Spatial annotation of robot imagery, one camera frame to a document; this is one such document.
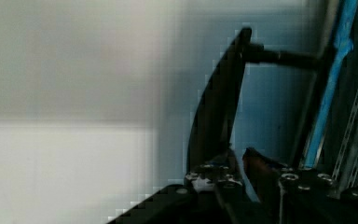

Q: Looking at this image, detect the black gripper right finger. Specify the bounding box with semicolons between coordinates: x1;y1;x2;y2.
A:
242;147;290;224

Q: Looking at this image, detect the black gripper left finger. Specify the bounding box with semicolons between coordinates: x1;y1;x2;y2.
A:
185;149;246;224

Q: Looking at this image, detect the black toaster oven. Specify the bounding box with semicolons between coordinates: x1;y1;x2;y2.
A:
155;0;358;200

